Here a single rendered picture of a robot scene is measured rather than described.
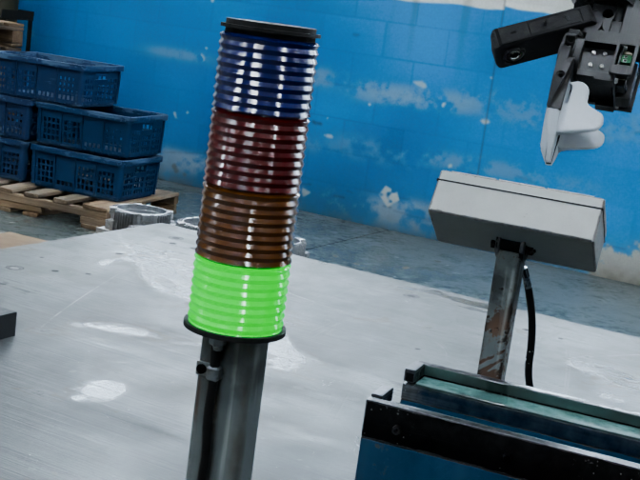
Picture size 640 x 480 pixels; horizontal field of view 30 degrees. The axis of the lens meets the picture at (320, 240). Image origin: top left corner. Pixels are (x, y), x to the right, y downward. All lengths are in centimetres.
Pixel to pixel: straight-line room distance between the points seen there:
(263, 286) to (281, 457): 49
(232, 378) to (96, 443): 44
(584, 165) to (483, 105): 67
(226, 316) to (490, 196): 55
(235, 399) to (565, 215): 54
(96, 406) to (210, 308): 56
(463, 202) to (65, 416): 45
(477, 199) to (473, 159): 564
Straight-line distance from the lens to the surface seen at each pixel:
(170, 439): 120
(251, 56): 69
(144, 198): 642
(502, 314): 124
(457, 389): 107
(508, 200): 121
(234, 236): 70
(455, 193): 122
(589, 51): 132
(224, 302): 71
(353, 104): 715
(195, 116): 772
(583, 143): 130
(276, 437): 123
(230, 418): 75
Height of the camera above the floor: 123
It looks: 11 degrees down
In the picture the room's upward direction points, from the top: 8 degrees clockwise
